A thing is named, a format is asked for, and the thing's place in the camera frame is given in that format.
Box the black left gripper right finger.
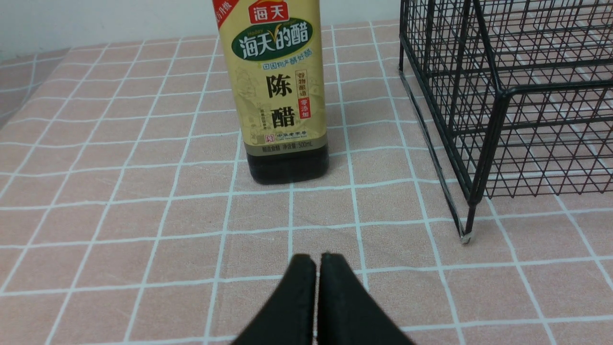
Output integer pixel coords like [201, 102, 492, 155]
[317, 253, 414, 345]

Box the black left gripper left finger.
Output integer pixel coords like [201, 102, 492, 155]
[232, 254, 316, 345]

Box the dark vinegar bottle yellow label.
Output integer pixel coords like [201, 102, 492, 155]
[212, 0, 329, 185]

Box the black wire mesh shelf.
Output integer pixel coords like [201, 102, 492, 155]
[398, 0, 613, 244]

